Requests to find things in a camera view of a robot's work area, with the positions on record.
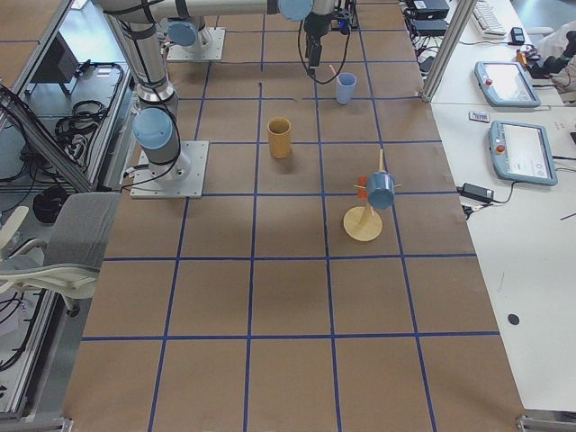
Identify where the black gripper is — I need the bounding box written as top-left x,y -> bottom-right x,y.
303,13 -> 333,68

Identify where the light blue plastic cup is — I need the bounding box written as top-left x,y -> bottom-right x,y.
336,72 -> 357,105

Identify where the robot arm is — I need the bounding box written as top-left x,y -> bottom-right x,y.
167,16 -> 212,52
99,0 -> 337,115

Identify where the orange cup on stand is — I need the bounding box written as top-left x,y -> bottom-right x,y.
355,184 -> 367,200

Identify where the blue cup on stand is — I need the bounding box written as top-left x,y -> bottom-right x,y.
365,171 -> 395,210

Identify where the wooden cup tree stand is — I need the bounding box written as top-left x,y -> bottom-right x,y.
343,148 -> 390,242

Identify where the bamboo chopstick holder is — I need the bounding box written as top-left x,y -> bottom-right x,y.
267,117 -> 292,158

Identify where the teach pendant far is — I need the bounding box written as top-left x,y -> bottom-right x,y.
474,61 -> 541,108

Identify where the teach pendant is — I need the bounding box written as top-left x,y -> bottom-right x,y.
489,121 -> 558,186
474,61 -> 541,108

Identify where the small black power brick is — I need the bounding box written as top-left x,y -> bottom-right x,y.
458,183 -> 494,204

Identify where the teach pendant near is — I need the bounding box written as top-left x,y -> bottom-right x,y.
489,121 -> 558,186

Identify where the grey office chair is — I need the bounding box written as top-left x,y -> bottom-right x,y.
1,192 -> 121,317

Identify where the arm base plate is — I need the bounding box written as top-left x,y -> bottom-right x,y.
167,22 -> 226,62
130,140 -> 210,199

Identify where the aluminium frame post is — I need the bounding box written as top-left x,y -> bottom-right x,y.
421,0 -> 476,103

